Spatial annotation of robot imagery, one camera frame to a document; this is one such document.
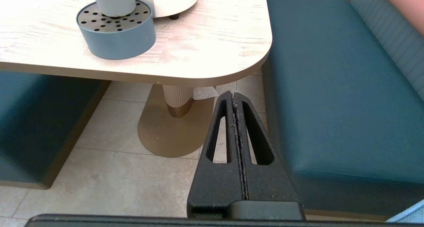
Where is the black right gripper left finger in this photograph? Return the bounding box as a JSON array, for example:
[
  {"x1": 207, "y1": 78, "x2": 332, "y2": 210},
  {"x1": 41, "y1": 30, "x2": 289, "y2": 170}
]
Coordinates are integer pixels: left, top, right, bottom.
[{"x1": 187, "y1": 91, "x2": 248, "y2": 218}]

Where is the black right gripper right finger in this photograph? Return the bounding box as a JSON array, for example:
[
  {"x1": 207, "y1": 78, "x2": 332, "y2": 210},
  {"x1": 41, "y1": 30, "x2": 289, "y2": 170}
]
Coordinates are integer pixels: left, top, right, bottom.
[{"x1": 234, "y1": 92, "x2": 301, "y2": 203}]

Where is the grey-blue plastic cup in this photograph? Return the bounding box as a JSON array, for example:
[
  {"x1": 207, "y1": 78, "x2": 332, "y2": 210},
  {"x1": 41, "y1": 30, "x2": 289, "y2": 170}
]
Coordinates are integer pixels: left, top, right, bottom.
[{"x1": 90, "y1": 0, "x2": 136, "y2": 18}]

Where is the crumpled white tissue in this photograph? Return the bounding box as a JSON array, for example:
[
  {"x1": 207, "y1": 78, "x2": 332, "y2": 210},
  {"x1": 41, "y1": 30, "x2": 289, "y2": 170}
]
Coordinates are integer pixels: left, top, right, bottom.
[{"x1": 193, "y1": 86, "x2": 219, "y2": 100}]

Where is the dark blue seat cushion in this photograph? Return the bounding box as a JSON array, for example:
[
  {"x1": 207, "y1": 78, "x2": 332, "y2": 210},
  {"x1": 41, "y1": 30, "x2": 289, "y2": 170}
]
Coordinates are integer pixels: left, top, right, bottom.
[
  {"x1": 261, "y1": 0, "x2": 424, "y2": 218},
  {"x1": 0, "y1": 70, "x2": 112, "y2": 190}
]

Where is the light blue rounded cover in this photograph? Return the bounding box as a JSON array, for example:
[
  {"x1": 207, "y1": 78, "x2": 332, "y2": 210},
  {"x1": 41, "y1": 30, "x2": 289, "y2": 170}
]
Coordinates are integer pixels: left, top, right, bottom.
[{"x1": 386, "y1": 200, "x2": 424, "y2": 223}]

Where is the large round perforated drip tray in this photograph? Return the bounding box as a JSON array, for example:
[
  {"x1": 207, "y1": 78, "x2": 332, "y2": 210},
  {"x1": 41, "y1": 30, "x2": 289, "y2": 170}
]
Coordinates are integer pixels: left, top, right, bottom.
[{"x1": 76, "y1": 0, "x2": 156, "y2": 60}]

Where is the large clear water dispenser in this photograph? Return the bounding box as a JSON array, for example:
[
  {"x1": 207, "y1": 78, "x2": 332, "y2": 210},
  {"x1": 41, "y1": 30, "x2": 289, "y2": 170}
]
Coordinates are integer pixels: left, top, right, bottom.
[{"x1": 134, "y1": 0, "x2": 200, "y2": 21}]

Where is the pink bolster cushion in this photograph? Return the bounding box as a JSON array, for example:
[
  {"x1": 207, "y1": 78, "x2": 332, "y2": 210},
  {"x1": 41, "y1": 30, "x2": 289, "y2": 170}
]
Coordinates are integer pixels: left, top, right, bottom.
[{"x1": 377, "y1": 0, "x2": 424, "y2": 29}]

